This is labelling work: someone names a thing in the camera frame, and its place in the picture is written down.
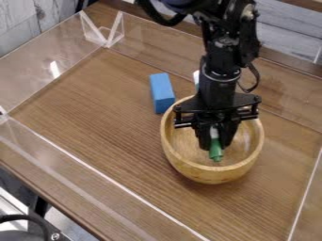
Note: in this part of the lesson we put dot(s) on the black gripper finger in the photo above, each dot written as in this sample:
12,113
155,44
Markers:
202,133
228,128

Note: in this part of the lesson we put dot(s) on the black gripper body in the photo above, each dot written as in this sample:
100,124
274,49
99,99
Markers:
222,102

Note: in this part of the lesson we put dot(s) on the green Expo marker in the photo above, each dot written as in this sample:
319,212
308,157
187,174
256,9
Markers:
215,147

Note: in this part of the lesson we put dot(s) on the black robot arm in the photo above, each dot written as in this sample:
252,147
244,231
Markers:
228,26

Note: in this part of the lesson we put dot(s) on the brown wooden bowl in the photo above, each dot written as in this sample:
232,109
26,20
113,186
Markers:
218,165

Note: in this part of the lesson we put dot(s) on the blue rectangular block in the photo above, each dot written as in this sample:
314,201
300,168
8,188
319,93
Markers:
161,91

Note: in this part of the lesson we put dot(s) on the black metal stand base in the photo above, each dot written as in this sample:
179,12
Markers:
24,224

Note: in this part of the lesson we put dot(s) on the clear acrylic corner bracket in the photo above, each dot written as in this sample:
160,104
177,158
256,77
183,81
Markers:
104,36

